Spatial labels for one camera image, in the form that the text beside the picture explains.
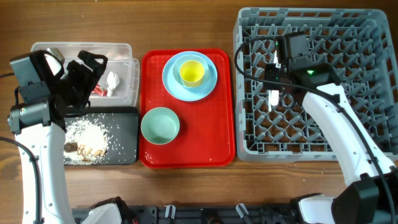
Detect black food waste tray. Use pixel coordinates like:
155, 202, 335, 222
60, 106, 140, 166

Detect red strawberry candy wrapper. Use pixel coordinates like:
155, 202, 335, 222
91, 84, 107, 96

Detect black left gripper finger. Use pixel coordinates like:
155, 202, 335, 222
78, 50, 108, 78
60, 63, 75, 81

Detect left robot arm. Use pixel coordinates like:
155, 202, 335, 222
9, 57, 108, 223

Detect white tissue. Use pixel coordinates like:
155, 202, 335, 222
106, 72, 120, 96

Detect light blue bowl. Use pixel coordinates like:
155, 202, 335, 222
173, 54, 210, 88

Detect light blue plate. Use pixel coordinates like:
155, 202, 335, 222
162, 51, 218, 101

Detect mint green bowl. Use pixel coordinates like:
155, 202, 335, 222
141, 107, 180, 145

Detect clear plastic waste bin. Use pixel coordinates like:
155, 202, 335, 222
30, 42, 140, 107

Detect yellow plastic cup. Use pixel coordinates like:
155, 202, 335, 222
179, 60, 205, 88

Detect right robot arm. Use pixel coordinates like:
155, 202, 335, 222
262, 50, 397, 223

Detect red serving tray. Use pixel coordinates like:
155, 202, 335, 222
139, 49, 236, 169

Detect white plastic spoon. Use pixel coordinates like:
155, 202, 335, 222
269, 51, 280, 106

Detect rice and food scraps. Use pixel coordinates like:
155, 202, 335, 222
63, 113, 137, 165

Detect grey dishwasher rack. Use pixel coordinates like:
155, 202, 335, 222
233, 7, 397, 162

